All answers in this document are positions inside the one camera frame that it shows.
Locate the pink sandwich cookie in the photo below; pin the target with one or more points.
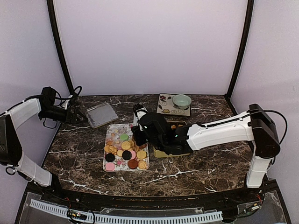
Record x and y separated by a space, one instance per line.
110 166
133 154

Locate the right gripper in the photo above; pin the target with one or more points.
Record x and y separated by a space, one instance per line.
138 141

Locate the swirl butter cookie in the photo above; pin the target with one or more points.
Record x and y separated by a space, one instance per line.
142 165

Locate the green sandwich cookie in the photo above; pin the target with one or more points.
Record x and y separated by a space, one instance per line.
124 137

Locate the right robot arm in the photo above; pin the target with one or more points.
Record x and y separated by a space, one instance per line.
252 125

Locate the white slotted cable duct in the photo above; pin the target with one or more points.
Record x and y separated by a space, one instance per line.
127 217

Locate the light green ceramic bowl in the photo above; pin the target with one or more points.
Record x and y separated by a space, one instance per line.
181 101

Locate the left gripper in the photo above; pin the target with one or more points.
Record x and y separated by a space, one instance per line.
72 120

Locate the gold cookie tin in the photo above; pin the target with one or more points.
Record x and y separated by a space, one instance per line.
161 154

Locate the silver tin lid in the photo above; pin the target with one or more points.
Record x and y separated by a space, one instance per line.
101 115

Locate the black sandwich cookie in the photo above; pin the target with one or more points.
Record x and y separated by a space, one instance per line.
126 155
110 157

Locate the dotted round yellow biscuit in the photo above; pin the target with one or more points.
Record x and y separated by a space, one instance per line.
126 145

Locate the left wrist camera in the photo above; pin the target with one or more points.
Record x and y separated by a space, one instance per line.
68 102

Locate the floral cookie tray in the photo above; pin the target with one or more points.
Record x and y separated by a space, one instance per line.
113 145

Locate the brown chocolate cookie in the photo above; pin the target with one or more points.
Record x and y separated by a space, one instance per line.
132 164

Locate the square floral plate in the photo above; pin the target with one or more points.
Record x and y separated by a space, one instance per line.
166 107

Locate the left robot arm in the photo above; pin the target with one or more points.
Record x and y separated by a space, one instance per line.
16 146

